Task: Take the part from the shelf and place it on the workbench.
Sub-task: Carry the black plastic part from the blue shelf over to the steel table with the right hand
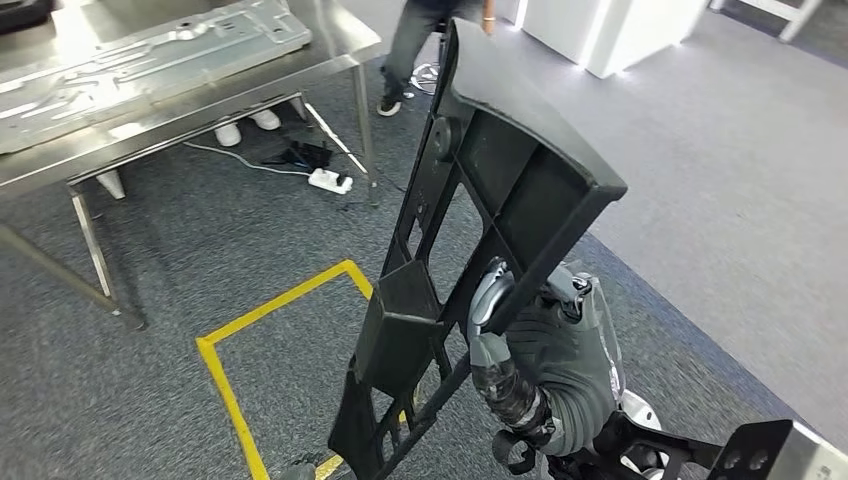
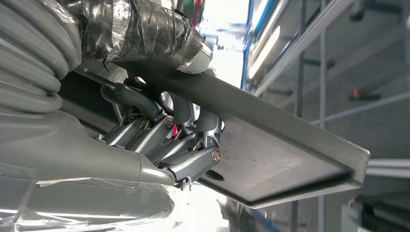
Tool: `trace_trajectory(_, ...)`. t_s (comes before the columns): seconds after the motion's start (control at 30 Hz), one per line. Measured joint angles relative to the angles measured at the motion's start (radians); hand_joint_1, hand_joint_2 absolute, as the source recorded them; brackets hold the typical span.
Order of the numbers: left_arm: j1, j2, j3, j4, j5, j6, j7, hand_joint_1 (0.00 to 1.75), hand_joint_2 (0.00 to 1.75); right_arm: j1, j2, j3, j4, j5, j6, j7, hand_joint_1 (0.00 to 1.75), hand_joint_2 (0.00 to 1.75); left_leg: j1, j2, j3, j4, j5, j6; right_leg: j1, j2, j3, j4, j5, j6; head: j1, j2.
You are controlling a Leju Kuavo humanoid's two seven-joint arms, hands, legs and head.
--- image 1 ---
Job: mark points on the chrome stool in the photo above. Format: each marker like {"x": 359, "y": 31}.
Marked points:
{"x": 424, "y": 79}

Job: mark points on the person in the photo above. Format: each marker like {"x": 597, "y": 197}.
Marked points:
{"x": 411, "y": 40}

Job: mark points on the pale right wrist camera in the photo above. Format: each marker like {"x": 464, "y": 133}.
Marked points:
{"x": 795, "y": 457}

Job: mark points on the steel workbench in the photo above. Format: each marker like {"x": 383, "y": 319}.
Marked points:
{"x": 331, "y": 40}

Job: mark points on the stamped sheet metal panel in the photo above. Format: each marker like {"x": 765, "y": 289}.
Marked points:
{"x": 132, "y": 73}

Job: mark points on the black tray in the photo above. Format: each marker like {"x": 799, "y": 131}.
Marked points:
{"x": 23, "y": 13}

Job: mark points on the person's left forearm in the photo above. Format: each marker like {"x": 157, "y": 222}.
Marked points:
{"x": 489, "y": 16}

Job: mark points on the white table frame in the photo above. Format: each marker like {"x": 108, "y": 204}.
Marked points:
{"x": 795, "y": 20}

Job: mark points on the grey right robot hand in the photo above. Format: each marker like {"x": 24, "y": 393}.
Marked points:
{"x": 596, "y": 298}

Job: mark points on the black power adapter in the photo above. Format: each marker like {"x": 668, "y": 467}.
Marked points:
{"x": 305, "y": 154}

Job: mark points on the black plastic frame part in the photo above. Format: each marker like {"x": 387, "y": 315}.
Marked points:
{"x": 510, "y": 79}

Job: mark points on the white power strip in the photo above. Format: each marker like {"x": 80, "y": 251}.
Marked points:
{"x": 328, "y": 180}

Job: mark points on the white rounded foot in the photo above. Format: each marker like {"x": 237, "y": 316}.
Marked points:
{"x": 265, "y": 119}
{"x": 228, "y": 134}
{"x": 111, "y": 184}

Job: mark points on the black right camera bracket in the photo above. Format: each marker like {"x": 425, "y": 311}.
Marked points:
{"x": 669, "y": 450}

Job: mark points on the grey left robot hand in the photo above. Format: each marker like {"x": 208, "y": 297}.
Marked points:
{"x": 298, "y": 474}

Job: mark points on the white display plinth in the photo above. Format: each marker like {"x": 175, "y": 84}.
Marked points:
{"x": 629, "y": 33}

